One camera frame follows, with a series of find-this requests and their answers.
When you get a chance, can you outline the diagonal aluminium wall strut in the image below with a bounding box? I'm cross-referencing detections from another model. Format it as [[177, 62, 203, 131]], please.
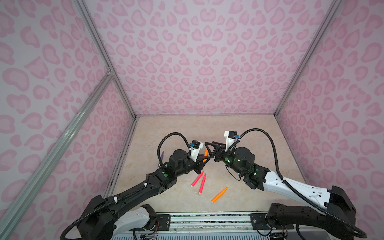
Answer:
[[1, 73, 115, 240]]

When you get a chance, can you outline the orange highlighter pen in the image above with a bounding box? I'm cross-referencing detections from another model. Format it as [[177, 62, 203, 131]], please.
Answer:
[[211, 188, 228, 204], [203, 150, 209, 162]]

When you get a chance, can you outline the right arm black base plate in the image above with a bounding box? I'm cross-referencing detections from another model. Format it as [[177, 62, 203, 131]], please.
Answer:
[[249, 213, 295, 231]]

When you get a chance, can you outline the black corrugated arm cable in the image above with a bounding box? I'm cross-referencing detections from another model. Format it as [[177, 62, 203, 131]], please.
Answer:
[[236, 128, 368, 239], [59, 132, 193, 240]]

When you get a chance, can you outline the pink highlighter pen left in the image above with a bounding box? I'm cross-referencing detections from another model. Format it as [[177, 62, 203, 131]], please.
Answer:
[[191, 171, 205, 187]]

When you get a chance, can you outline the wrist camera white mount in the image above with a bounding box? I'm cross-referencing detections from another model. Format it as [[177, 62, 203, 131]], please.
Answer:
[[189, 140, 204, 162], [224, 131, 240, 150]]

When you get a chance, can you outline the aluminium front rail frame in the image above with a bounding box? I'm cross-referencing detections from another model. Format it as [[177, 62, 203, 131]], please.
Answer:
[[110, 208, 332, 240]]

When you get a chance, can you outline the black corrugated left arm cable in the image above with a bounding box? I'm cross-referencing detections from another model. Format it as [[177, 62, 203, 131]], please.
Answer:
[[59, 132, 193, 240]]

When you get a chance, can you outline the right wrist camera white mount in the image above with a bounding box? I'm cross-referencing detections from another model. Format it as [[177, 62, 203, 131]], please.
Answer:
[[224, 131, 240, 150]]

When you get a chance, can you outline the pink highlighter pen right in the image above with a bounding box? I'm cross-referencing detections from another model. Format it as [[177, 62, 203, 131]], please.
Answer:
[[199, 174, 206, 194]]

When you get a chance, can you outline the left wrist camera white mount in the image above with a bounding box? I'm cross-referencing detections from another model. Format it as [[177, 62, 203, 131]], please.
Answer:
[[189, 140, 204, 162]]

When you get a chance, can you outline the pink highlighter pen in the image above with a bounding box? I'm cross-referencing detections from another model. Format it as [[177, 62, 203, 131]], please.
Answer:
[[191, 171, 205, 187], [199, 174, 206, 194]]

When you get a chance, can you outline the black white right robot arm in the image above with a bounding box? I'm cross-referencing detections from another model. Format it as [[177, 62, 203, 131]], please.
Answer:
[[205, 142, 367, 240]]

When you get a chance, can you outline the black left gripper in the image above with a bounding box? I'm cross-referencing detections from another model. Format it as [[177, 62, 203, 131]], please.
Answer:
[[175, 153, 211, 179]]

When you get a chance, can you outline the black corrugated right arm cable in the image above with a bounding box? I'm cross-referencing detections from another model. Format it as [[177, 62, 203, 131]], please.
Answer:
[[236, 128, 368, 239]]

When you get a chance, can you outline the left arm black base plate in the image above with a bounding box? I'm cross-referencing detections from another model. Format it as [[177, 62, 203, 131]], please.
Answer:
[[131, 213, 171, 232]]

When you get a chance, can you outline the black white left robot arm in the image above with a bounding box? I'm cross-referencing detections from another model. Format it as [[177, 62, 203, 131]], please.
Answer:
[[75, 150, 208, 240]]

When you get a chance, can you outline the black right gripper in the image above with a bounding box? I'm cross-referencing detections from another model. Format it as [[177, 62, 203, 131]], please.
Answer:
[[204, 141, 246, 176]]

